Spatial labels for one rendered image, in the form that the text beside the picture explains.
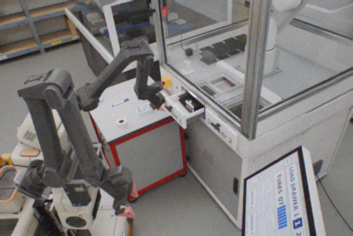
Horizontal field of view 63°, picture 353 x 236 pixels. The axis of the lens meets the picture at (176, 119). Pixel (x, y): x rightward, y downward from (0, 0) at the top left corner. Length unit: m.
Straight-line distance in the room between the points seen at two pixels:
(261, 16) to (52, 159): 0.91
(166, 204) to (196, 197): 0.25
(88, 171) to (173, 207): 1.44
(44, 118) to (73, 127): 0.09
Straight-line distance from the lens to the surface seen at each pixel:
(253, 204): 1.22
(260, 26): 1.21
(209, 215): 2.36
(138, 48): 1.23
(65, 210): 1.56
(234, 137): 1.61
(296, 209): 1.05
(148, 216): 2.40
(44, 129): 0.97
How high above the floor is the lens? 2.00
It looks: 39 degrees down
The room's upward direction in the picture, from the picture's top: 6 degrees counter-clockwise
